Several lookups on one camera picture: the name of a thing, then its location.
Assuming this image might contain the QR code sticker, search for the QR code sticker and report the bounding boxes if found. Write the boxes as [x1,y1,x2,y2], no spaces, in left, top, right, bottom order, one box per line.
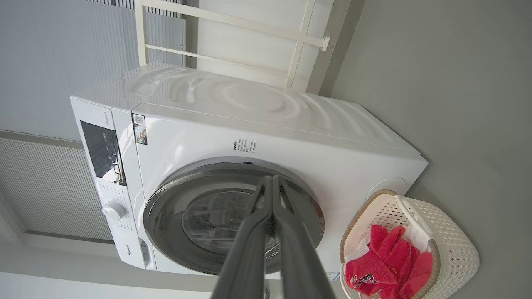
[132,114,148,145]

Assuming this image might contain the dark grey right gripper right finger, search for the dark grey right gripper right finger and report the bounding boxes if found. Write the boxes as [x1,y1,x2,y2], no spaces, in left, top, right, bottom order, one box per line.
[273,175,337,299]

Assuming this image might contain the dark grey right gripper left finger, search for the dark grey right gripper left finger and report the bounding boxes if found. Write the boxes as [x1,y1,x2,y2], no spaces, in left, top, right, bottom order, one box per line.
[211,175,275,299]

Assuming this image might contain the black glass washing machine door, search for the black glass washing machine door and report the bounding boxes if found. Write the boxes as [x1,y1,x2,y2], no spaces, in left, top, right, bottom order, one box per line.
[143,160,325,276]

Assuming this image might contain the cream perforated laundry basket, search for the cream perforated laundry basket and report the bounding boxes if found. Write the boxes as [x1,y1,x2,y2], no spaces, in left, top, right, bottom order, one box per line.
[339,189,480,299]

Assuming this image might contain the red jersey with white print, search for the red jersey with white print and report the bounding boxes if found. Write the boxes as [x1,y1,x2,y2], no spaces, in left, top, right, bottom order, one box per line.
[345,225,433,299]

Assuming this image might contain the white metal rail frame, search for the white metal rail frame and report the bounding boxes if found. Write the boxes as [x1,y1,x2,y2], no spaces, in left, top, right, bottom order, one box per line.
[134,0,331,91]

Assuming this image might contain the white front-load washing machine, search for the white front-load washing machine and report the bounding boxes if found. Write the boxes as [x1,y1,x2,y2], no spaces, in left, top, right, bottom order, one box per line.
[70,60,429,283]

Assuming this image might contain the black washer control panel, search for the black washer control panel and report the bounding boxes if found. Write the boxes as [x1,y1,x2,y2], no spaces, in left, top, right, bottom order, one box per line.
[80,120,127,186]

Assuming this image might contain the white washer control knob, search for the white washer control knob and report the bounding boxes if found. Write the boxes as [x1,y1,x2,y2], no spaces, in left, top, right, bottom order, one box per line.
[101,201,127,221]

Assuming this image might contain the round filter cover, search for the round filter cover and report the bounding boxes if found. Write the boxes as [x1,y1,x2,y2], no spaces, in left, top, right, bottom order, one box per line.
[367,177,408,201]

